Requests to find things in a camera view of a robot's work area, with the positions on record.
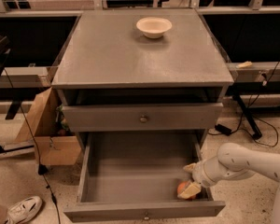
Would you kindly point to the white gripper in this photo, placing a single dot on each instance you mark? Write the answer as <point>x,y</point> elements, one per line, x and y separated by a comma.
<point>198,173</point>

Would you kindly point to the orange fruit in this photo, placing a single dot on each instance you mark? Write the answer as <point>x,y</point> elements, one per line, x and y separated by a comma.
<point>182,187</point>

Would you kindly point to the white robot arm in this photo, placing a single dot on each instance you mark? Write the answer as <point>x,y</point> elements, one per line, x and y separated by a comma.
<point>232,162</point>

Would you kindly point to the brass middle drawer knob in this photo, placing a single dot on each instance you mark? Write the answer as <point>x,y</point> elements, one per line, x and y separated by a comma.
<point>146,217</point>

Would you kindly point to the brass drawer knob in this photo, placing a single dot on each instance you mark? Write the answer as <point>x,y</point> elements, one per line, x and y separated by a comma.
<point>146,217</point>
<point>143,119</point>

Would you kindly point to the grey top drawer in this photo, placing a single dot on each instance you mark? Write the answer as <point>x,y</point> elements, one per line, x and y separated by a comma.
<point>98,118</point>

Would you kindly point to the grey open middle drawer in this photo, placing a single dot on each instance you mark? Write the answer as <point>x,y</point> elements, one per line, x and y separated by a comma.
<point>125,174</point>

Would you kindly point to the brass top drawer knob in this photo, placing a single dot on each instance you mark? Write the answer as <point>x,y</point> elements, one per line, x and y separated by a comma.
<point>143,119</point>

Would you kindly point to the grey wooden drawer cabinet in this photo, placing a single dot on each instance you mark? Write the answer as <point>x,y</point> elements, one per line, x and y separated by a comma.
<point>108,61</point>

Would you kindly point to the black table leg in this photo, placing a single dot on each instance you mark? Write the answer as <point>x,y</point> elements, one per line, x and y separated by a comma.
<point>257,133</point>

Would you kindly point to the yellow foam scrap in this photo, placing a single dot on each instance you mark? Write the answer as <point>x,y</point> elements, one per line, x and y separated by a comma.
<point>243,65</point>

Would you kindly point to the brown cardboard box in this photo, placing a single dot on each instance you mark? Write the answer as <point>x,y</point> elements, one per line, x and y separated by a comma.
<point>42,128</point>

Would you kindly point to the white sneaker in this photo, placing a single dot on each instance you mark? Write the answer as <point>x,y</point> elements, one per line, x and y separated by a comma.
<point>24,211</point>

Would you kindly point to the black power adapter with cable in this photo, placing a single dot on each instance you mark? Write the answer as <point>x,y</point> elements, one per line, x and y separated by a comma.
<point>223,130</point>

